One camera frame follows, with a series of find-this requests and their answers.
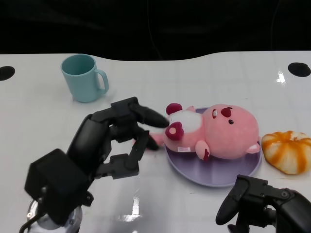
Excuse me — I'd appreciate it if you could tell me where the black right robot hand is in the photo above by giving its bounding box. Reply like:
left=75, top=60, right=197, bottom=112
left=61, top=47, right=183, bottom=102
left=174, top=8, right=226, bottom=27
left=215, top=174, right=311, bottom=233

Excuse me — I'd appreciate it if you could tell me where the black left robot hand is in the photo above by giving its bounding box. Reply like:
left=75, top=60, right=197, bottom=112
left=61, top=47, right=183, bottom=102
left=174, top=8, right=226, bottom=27
left=67, top=97, right=170, bottom=180

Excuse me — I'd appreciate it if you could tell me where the pink plush beaver doll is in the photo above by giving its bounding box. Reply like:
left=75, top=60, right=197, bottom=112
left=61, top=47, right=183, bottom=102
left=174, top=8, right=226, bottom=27
left=148, top=102, right=262, bottom=161

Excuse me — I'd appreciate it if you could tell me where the lavender plastic plate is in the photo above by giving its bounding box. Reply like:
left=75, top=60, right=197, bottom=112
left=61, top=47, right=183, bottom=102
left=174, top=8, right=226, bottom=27
left=165, top=107, right=263, bottom=188

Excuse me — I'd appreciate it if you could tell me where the orange striped white bun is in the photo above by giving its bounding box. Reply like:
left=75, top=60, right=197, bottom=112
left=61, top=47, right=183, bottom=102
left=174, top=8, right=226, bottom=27
left=261, top=130, right=311, bottom=175

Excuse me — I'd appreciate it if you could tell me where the light blue plastic mug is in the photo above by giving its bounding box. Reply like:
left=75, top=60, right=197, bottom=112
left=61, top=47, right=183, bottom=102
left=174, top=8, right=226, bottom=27
left=60, top=54, right=109, bottom=103

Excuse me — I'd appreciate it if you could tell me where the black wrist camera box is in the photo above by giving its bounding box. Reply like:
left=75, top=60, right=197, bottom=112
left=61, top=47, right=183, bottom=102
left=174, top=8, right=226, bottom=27
left=24, top=148, right=94, bottom=225

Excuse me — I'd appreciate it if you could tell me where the black table cable grommet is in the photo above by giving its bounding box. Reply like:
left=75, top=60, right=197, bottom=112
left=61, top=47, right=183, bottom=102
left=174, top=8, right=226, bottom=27
left=0, top=66, right=16, bottom=81
left=288, top=62, right=311, bottom=78

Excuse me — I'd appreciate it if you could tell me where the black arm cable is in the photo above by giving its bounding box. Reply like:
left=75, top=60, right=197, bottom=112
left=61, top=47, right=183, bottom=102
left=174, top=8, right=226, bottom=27
left=18, top=216, right=41, bottom=233

